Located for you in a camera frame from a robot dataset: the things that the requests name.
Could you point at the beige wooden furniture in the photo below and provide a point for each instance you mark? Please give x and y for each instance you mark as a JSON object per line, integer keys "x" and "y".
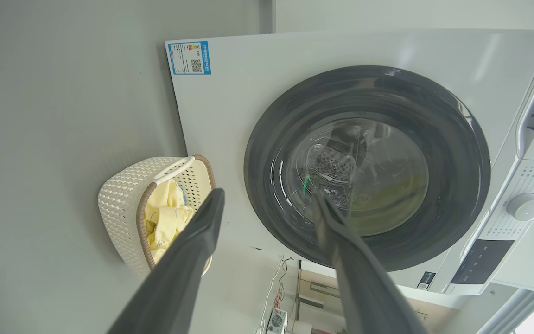
{"x": 315, "y": 280}

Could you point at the grey power supply box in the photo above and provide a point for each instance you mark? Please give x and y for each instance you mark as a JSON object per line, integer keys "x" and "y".
{"x": 276, "y": 321}

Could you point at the white round control knob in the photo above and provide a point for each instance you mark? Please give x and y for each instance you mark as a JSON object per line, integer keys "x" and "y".
{"x": 524, "y": 206}

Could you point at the small barcode sticker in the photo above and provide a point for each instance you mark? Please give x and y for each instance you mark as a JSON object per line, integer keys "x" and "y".
{"x": 426, "y": 280}

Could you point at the cream perforated laundry basket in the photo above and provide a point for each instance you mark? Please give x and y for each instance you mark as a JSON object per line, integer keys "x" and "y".
{"x": 123, "y": 204}

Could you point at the round dark glass washer door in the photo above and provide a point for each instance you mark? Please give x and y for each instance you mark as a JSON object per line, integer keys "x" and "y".
{"x": 452, "y": 185}

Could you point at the blue bordered energy label sticker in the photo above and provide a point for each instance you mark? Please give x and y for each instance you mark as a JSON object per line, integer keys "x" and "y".
{"x": 189, "y": 58}

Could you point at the pale yellow garment blue lines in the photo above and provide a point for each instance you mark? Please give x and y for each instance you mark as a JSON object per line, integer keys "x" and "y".
{"x": 167, "y": 227}

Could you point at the white washing machine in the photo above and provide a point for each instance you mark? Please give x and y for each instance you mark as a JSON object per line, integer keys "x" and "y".
{"x": 248, "y": 93}

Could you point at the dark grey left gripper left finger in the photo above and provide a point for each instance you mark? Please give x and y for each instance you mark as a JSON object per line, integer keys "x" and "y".
{"x": 179, "y": 273}

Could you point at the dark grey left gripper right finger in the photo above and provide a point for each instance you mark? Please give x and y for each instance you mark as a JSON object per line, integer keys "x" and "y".
{"x": 364, "y": 287}

